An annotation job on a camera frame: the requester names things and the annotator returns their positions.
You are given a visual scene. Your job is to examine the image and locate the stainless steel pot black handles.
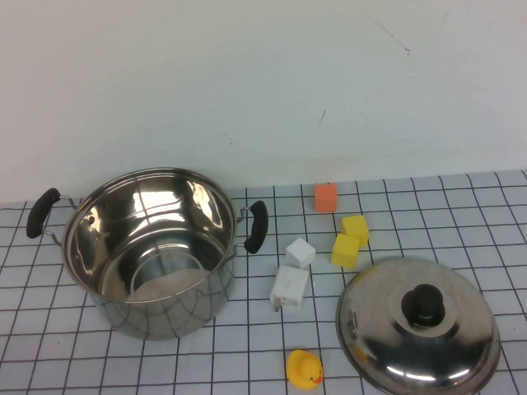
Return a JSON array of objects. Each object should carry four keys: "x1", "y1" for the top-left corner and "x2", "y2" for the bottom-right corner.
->
[{"x1": 26, "y1": 166, "x2": 269, "y2": 342}]

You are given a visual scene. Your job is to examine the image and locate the white charger plug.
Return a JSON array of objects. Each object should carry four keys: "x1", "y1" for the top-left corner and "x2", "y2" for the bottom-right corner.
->
[{"x1": 268, "y1": 264, "x2": 310, "y2": 314}]

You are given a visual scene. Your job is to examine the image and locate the stainless steel lid black knob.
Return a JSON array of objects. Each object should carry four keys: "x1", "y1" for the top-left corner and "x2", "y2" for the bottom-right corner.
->
[{"x1": 335, "y1": 255, "x2": 502, "y2": 395}]

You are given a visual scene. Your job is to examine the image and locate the orange cube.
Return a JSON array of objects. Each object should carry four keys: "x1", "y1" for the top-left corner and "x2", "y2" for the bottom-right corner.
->
[{"x1": 314, "y1": 182, "x2": 339, "y2": 214}]

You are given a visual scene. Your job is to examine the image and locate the white cube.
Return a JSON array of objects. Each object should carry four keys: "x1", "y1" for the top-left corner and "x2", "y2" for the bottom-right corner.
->
[{"x1": 285, "y1": 237, "x2": 317, "y2": 269}]

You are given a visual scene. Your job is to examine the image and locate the yellow cube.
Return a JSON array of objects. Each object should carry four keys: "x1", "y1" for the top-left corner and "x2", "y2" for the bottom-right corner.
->
[
  {"x1": 340, "y1": 214, "x2": 370, "y2": 248},
  {"x1": 330, "y1": 233, "x2": 361, "y2": 271}
]

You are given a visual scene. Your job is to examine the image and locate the yellow rubber duck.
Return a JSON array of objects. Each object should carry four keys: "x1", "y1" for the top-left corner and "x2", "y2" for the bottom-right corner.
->
[{"x1": 286, "y1": 348, "x2": 324, "y2": 388}]

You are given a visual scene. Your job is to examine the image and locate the white grid tablecloth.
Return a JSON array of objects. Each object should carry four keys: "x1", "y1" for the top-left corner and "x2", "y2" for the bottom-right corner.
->
[{"x1": 0, "y1": 168, "x2": 527, "y2": 395}]

